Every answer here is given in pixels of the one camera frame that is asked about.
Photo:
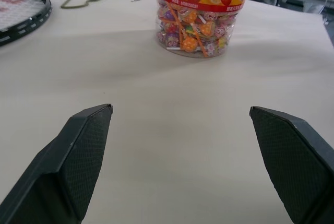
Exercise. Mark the clear plastic lollipop jar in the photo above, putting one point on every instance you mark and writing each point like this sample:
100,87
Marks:
198,23

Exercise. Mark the black racket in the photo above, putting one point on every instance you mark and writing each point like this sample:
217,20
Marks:
21,15

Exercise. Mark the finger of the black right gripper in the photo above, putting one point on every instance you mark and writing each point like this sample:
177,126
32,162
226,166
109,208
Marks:
292,161

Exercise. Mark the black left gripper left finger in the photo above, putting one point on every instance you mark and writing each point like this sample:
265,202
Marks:
65,161

